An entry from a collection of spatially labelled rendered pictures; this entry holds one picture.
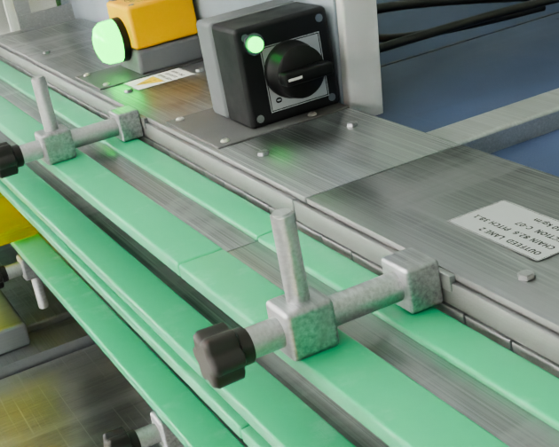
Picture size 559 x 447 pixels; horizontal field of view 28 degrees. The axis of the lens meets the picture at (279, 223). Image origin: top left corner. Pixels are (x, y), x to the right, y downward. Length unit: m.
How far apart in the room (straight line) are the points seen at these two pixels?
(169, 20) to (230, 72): 0.27
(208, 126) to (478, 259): 0.37
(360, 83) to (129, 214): 0.23
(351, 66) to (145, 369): 0.30
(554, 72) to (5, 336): 0.69
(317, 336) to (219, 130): 0.36
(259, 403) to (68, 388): 0.59
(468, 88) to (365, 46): 0.11
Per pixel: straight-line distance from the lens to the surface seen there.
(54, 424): 1.18
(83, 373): 1.26
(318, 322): 0.54
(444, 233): 0.62
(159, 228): 0.76
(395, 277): 0.57
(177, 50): 1.14
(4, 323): 1.34
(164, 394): 0.90
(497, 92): 0.94
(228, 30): 0.86
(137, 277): 0.88
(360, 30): 0.89
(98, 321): 1.06
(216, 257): 0.69
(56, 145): 0.96
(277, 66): 0.84
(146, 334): 0.83
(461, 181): 0.69
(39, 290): 1.31
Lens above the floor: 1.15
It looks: 21 degrees down
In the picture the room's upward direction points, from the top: 109 degrees counter-clockwise
